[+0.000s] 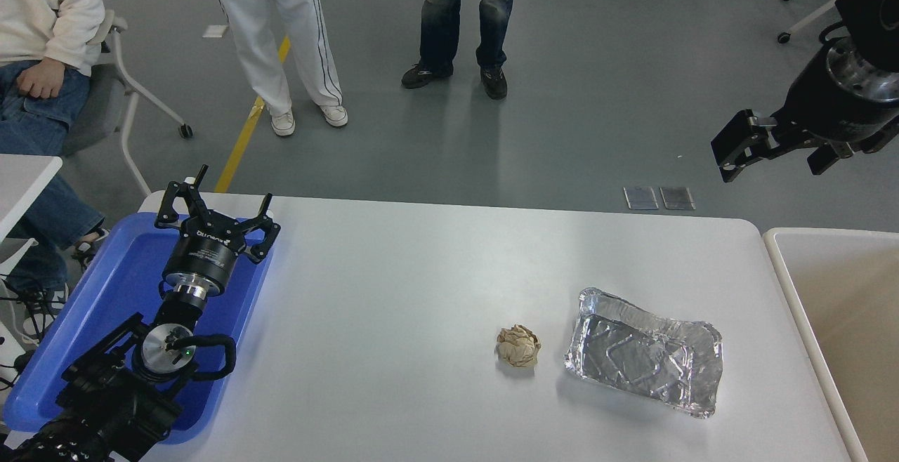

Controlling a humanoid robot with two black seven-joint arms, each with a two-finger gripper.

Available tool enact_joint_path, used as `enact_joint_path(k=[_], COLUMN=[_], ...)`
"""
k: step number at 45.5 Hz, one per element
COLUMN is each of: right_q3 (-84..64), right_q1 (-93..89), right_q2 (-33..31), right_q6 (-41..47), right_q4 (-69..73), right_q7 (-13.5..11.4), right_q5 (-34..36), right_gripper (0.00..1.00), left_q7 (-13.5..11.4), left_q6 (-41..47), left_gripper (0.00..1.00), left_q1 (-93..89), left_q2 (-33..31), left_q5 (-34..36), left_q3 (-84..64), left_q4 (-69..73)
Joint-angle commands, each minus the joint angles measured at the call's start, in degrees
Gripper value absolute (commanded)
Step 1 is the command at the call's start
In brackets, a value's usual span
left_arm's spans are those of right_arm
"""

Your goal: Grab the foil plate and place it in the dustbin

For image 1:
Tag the blue plastic tray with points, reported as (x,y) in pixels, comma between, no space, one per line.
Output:
(119,286)

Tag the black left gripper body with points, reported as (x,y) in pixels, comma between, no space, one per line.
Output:
(204,255)

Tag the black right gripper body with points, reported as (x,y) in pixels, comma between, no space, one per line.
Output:
(822,111)

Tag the white paper sheet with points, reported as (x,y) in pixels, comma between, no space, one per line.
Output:
(215,31)

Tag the person's hand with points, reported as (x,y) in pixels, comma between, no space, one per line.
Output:
(42,79)

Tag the person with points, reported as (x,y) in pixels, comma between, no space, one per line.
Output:
(35,5)
(281,27)
(442,20)

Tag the crumpled tan paper ball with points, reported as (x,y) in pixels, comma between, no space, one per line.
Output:
(520,347)

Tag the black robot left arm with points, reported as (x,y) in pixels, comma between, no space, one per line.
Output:
(105,399)

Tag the white wheeled chair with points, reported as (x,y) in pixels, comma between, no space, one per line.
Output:
(808,20)

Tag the grey office chair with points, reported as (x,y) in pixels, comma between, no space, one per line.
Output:
(98,107)

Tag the silver foil tray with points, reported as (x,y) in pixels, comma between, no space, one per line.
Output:
(642,353)

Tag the large pale bin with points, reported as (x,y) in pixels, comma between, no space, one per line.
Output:
(850,307)

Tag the grey floor plate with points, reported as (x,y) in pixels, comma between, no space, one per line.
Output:
(678,198)
(641,198)

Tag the white side table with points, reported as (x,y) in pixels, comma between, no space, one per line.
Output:
(21,181)

